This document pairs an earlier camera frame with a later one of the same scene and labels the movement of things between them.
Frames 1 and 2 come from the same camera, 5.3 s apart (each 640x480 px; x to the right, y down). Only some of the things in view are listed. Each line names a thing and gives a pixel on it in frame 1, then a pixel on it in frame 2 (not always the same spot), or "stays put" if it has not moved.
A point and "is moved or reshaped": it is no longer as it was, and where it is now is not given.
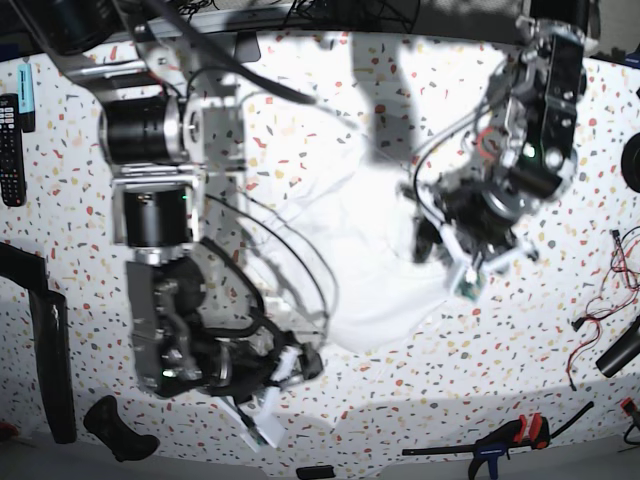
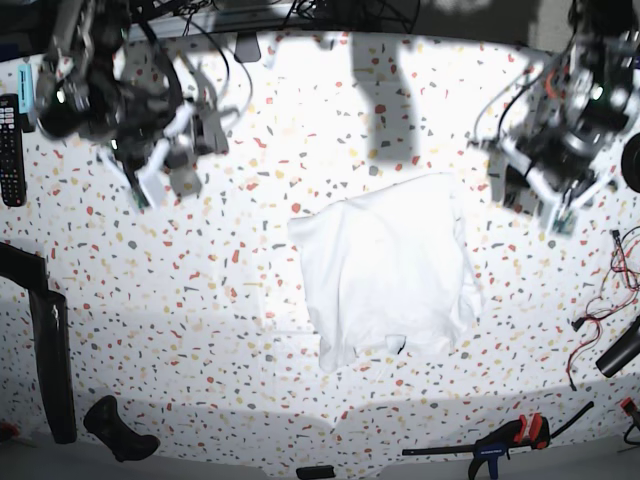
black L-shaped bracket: x=25 y=265 stays put
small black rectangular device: x=315 y=472 stays put
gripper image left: x=238 y=369 → x=165 y=132
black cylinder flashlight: x=622 y=351 stays put
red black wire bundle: x=623 y=280 stays put
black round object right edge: x=630 y=162 stays put
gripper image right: x=480 y=222 → x=547 y=149
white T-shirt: x=357 y=217 is moved or reshaped
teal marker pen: x=26 y=99 stays put
